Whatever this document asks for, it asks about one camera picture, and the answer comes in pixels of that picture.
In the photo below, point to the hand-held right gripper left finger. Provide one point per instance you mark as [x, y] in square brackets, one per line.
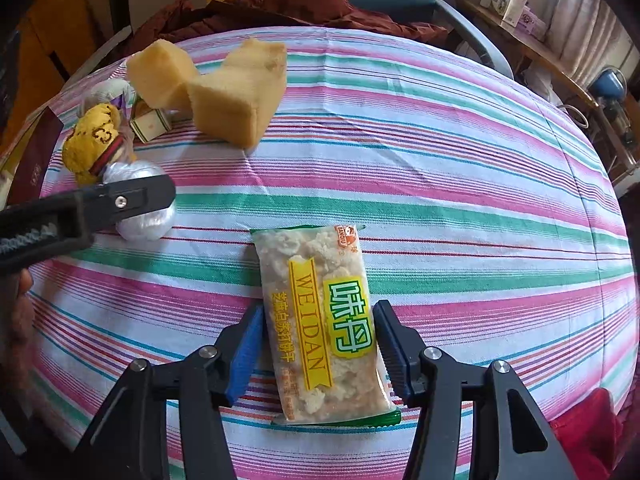
[245, 355]

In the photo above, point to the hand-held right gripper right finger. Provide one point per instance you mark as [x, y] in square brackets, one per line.
[395, 350]

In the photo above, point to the yellow sponge block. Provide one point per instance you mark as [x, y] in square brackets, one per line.
[160, 70]
[235, 100]

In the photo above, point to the person's left forearm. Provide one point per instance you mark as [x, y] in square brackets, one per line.
[15, 320]

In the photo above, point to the patterned curtain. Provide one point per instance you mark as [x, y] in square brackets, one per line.
[585, 25]

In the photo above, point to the yellow plush toy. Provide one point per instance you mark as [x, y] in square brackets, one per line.
[95, 135]

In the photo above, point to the pink carton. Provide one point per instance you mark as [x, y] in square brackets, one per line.
[532, 22]

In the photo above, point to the clear snack packet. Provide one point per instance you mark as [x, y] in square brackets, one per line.
[310, 285]

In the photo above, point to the small green white box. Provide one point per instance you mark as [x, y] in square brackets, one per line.
[150, 125]

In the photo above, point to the wooden wardrobe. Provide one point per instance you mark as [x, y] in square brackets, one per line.
[50, 25]

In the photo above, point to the tall white carton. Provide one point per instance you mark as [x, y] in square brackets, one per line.
[515, 2]

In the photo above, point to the white plastic bag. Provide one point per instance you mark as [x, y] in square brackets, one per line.
[145, 225]

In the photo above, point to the dark red jacket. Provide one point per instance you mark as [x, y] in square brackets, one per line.
[280, 10]

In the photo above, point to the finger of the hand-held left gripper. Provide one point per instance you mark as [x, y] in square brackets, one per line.
[130, 200]

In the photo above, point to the red cloth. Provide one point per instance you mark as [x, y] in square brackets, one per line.
[585, 435]

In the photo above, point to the wooden shelf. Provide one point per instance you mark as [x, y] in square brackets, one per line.
[540, 52]

